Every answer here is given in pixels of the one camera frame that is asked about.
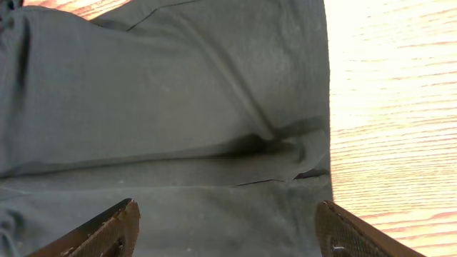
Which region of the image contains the black t-shirt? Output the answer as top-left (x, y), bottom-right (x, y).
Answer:
top-left (1, 0), bottom-right (332, 256)

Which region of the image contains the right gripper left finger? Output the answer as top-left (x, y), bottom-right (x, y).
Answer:
top-left (27, 198), bottom-right (141, 257)

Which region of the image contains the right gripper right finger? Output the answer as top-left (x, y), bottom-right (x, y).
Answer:
top-left (315, 201), bottom-right (425, 257)

